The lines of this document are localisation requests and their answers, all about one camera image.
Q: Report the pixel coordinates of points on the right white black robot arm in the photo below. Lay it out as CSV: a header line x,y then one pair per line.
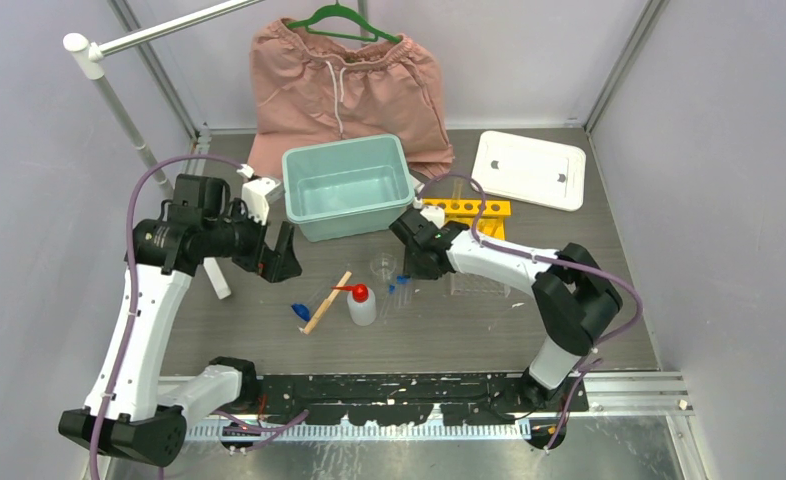
x,y
576,301

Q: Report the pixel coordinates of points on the white red wash bottle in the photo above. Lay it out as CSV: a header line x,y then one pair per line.
x,y
361,303

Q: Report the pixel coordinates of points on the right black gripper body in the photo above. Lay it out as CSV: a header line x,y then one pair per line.
x,y
415,267

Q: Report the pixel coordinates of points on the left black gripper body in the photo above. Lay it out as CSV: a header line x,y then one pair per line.
x,y
248,242

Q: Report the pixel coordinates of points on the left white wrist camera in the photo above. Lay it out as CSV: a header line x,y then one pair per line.
x,y
259,193

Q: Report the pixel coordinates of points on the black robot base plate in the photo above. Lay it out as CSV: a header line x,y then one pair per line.
x,y
462,399

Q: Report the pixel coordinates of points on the small clear glass beaker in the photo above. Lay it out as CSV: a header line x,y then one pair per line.
x,y
383,268

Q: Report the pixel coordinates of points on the pink shorts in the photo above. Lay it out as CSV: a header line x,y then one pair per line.
x,y
309,89

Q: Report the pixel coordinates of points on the white plastic tray lid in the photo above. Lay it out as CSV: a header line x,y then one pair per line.
x,y
530,170

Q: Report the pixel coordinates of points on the white metal clothes rack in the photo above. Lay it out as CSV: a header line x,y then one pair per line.
x,y
88,56

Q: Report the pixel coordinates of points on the clear well plate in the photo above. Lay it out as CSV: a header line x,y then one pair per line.
x,y
474,285

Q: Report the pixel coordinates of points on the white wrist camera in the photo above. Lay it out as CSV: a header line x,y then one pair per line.
x,y
432,213
259,193

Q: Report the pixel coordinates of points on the green clothes hanger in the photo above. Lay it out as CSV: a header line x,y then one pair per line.
x,y
336,20

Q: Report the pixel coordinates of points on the wooden test tube clamp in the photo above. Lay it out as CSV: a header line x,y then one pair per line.
x,y
326,303

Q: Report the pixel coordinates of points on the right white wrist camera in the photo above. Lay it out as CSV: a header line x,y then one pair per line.
x,y
432,213

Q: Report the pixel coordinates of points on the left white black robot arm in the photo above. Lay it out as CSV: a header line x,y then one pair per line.
x,y
125,416

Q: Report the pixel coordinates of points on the teal plastic bin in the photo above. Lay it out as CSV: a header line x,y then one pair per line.
x,y
347,187

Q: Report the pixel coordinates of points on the blue cap test tube lying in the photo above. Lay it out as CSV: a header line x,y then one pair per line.
x,y
305,309

